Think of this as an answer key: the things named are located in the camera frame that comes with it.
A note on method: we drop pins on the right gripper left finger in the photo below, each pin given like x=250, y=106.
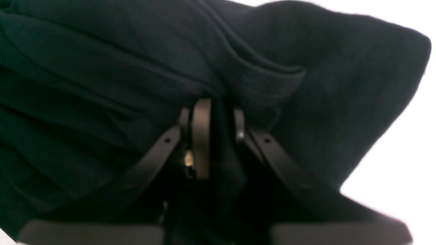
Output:
x=86, y=221

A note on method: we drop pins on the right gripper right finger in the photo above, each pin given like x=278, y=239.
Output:
x=296, y=208

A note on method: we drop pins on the black printed T-shirt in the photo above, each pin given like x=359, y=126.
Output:
x=88, y=85

